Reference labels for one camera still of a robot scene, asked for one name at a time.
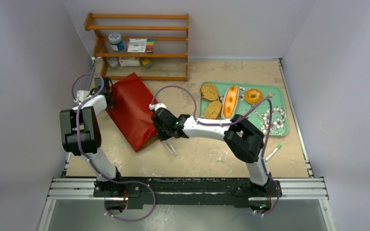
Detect metal tongs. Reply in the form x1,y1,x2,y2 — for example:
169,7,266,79
161,140,177,156

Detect red paper bag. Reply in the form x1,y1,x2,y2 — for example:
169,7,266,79
107,73,157,152

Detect fake baguette bread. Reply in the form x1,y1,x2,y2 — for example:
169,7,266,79
221,86,239,119

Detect green floral tray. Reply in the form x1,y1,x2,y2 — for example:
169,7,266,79
203,81,289,136

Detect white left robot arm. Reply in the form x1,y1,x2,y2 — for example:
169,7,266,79
59,75,124,197

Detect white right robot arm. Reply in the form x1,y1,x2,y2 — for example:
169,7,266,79
150,103,270,196

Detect clear plastic bottle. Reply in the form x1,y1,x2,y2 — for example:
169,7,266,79
106,57,119,68

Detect small white box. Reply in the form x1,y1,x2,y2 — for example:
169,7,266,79
119,57,141,67

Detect blue lidded jar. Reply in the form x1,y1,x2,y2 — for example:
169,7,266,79
108,33,124,51

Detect yellow grey cube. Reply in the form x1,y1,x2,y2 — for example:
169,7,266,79
142,58,153,68

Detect coloured marker set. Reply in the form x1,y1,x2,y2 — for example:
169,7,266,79
127,38,155,53

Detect wooden shelf rack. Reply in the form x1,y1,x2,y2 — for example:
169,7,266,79
84,13,189,81

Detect white green tipped pen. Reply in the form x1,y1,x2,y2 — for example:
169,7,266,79
265,144,282,162

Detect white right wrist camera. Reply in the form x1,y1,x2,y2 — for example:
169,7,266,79
149,103,166,112

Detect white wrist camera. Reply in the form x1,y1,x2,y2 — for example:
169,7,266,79
73,90,90,104
149,103,166,112

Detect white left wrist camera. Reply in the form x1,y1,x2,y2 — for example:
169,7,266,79
73,90,90,104

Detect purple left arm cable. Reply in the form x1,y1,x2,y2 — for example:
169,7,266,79
71,72,157,223

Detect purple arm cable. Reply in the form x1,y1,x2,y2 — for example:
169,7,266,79
150,85,281,218
71,72,157,223

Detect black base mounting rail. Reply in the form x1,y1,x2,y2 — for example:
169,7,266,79
93,177,282,212

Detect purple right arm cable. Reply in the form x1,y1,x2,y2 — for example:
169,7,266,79
150,85,281,218

